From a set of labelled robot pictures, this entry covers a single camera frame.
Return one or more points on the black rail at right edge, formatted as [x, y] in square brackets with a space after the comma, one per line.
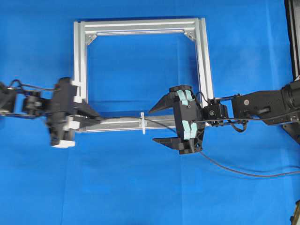
[292, 10]

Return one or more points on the dark object bottom right corner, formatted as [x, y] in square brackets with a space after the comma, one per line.
[295, 218]

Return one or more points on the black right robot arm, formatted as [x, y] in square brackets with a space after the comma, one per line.
[273, 107]

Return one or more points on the white string loop holder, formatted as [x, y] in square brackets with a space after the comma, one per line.
[143, 123]

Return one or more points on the blue cloth mat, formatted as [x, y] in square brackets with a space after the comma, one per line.
[125, 178]

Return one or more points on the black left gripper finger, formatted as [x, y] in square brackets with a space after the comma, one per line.
[86, 110]
[81, 122]

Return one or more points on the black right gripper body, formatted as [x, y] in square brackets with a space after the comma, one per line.
[187, 111]

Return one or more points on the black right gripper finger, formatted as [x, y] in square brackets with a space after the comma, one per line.
[164, 103]
[170, 142]

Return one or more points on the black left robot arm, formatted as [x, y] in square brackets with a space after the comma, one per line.
[26, 101]

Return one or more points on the aluminium extrusion frame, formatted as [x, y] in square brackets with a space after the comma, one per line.
[86, 32]

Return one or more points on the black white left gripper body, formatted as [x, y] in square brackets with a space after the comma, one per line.
[60, 123]

